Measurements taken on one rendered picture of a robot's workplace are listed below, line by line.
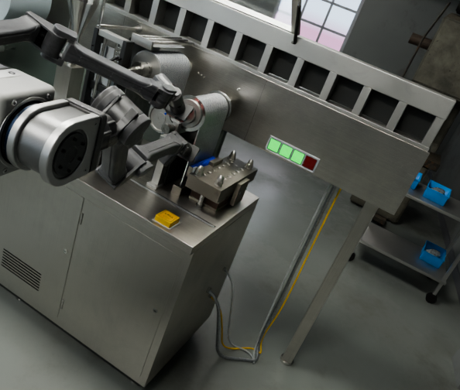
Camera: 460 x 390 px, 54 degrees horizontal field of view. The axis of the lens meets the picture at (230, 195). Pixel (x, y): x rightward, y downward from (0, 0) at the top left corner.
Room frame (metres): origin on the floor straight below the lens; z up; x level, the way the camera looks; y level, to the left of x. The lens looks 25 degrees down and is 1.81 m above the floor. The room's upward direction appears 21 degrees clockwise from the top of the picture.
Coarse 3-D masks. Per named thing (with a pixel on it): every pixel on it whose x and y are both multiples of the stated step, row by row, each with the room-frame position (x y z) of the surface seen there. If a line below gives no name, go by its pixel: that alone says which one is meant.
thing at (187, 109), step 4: (168, 104) 1.67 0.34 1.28; (184, 104) 1.65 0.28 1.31; (188, 104) 1.68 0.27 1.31; (164, 108) 1.66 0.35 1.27; (168, 108) 1.66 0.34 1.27; (172, 108) 1.62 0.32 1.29; (176, 108) 1.61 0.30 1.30; (180, 108) 1.63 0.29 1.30; (184, 108) 1.66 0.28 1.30; (188, 108) 1.67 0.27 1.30; (192, 108) 1.67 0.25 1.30; (172, 112) 1.65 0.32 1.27; (176, 112) 1.64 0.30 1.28; (180, 112) 1.64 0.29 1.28; (184, 112) 1.66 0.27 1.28; (188, 112) 1.66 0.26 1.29; (176, 116) 1.64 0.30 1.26; (180, 116) 1.64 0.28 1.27; (184, 116) 1.64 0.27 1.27; (184, 120) 1.64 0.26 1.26
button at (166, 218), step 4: (160, 212) 1.51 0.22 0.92; (164, 212) 1.52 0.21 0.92; (168, 212) 1.53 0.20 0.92; (156, 216) 1.47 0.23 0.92; (160, 216) 1.48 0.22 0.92; (164, 216) 1.49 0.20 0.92; (168, 216) 1.50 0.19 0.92; (172, 216) 1.51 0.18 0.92; (176, 216) 1.52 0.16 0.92; (156, 220) 1.47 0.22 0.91; (160, 220) 1.47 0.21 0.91; (164, 220) 1.46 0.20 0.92; (168, 220) 1.47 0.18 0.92; (172, 220) 1.48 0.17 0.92; (176, 220) 1.50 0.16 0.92; (164, 224) 1.46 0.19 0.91; (168, 224) 1.46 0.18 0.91; (172, 224) 1.47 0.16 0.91
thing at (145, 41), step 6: (132, 36) 1.84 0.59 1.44; (138, 36) 1.83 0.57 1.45; (144, 36) 1.89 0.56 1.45; (150, 36) 1.93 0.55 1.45; (156, 36) 1.97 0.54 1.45; (162, 36) 2.02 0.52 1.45; (168, 36) 2.07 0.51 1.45; (174, 36) 2.12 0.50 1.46; (138, 42) 1.83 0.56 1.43; (144, 42) 1.82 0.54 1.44; (150, 42) 1.81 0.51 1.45; (156, 42) 1.86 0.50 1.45; (162, 42) 1.90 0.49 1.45; (168, 42) 1.94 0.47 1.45; (174, 42) 1.99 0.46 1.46; (180, 42) 2.05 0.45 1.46; (186, 42) 2.15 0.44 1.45; (150, 48) 1.81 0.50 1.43
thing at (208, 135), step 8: (200, 128) 1.76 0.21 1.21; (208, 128) 1.84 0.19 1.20; (216, 128) 1.92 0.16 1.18; (200, 136) 1.78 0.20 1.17; (208, 136) 1.87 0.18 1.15; (216, 136) 1.95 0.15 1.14; (200, 144) 1.81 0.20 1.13; (208, 144) 1.89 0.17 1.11; (216, 144) 1.98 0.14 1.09; (200, 152) 1.84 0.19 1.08; (208, 152) 1.93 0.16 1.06; (200, 160) 1.86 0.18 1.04
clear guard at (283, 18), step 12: (228, 0) 2.14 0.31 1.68; (240, 0) 2.10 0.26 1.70; (252, 0) 2.06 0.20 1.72; (264, 0) 2.02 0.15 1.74; (276, 0) 1.99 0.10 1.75; (288, 0) 1.95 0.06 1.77; (252, 12) 2.12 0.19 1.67; (264, 12) 2.08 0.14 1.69; (276, 12) 2.04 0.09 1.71; (288, 12) 2.00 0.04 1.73; (288, 24) 2.05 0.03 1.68
